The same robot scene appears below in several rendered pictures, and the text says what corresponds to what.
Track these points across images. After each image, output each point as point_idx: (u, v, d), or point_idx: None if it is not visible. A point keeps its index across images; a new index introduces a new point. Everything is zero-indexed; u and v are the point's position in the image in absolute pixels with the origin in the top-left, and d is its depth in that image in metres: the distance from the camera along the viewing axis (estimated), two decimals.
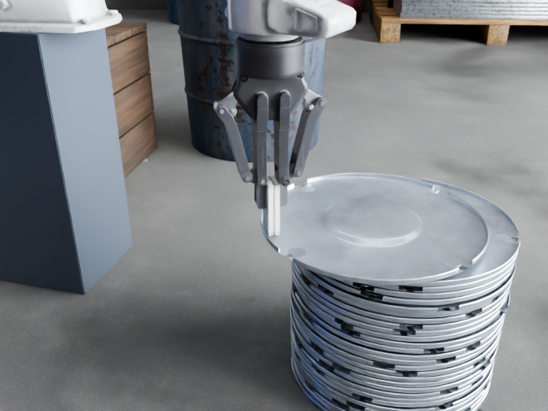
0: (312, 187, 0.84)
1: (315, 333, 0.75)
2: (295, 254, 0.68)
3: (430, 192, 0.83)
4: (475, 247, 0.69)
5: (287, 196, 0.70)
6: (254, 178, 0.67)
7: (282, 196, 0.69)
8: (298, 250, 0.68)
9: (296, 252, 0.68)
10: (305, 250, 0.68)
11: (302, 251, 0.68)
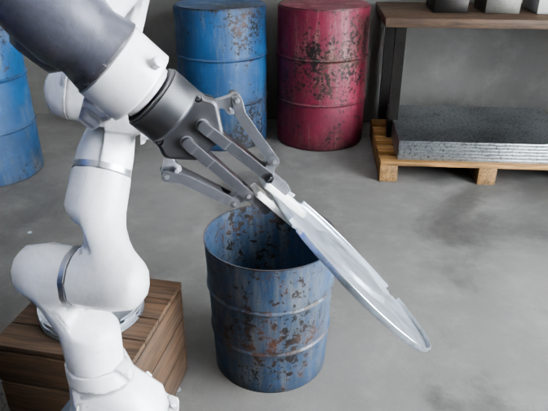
0: (305, 210, 0.85)
1: None
2: (301, 232, 0.67)
3: (384, 288, 0.87)
4: (420, 343, 0.72)
5: (256, 205, 0.71)
6: (267, 163, 0.69)
7: (259, 201, 0.71)
8: None
9: (302, 232, 0.67)
10: None
11: None
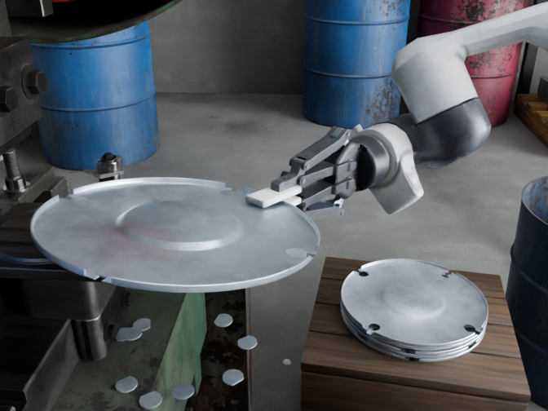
0: (291, 254, 0.56)
1: None
2: (229, 192, 0.72)
3: (115, 276, 0.48)
4: (51, 214, 0.59)
5: None
6: (301, 173, 0.72)
7: None
8: (229, 193, 0.71)
9: (230, 192, 0.71)
10: (223, 194, 0.71)
11: (225, 193, 0.71)
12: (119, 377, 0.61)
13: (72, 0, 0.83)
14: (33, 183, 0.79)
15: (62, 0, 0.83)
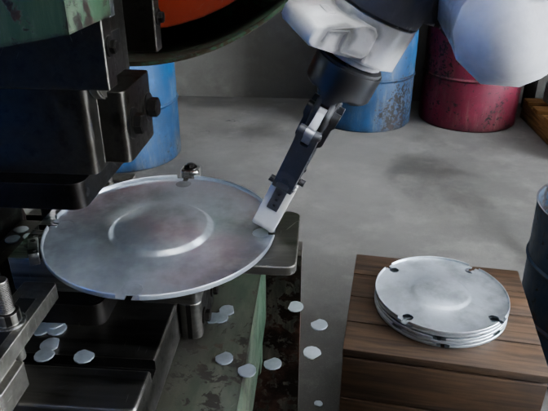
0: (258, 235, 0.72)
1: None
2: (183, 183, 0.84)
3: (139, 293, 0.61)
4: (51, 245, 0.70)
5: (270, 199, 0.69)
6: None
7: (271, 196, 0.69)
8: (183, 185, 0.84)
9: (183, 183, 0.84)
10: (179, 187, 0.83)
11: (180, 185, 0.84)
12: (217, 353, 0.73)
13: None
14: None
15: None
